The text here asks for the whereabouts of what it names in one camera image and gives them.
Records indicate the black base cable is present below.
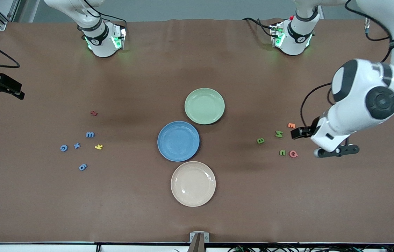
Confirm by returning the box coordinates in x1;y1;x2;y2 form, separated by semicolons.
78;7;128;35
242;17;275;38

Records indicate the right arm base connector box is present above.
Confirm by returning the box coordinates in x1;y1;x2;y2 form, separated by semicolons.
111;24;127;50

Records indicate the black left base cable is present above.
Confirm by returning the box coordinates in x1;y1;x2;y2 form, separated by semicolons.
242;17;275;38

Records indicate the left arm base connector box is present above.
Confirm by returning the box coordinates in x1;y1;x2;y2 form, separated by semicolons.
270;23;285;48

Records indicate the blue plate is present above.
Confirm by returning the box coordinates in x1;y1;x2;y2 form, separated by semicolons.
157;121;200;162

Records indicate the tan post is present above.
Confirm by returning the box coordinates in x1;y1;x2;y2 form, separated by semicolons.
187;234;207;252

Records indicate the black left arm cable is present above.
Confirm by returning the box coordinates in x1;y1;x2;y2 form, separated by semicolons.
301;0;393;129

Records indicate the brown table cover sheet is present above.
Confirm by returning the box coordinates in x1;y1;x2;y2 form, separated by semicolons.
0;18;394;244

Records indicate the small metal bracket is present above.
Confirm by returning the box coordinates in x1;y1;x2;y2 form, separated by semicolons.
189;232;210;243

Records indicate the black right base cable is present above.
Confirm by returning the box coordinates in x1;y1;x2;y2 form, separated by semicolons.
78;7;128;35

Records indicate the beige plate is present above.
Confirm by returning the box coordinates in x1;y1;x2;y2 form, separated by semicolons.
171;161;216;207

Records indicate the green plate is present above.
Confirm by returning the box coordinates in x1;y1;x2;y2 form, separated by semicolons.
184;87;225;125

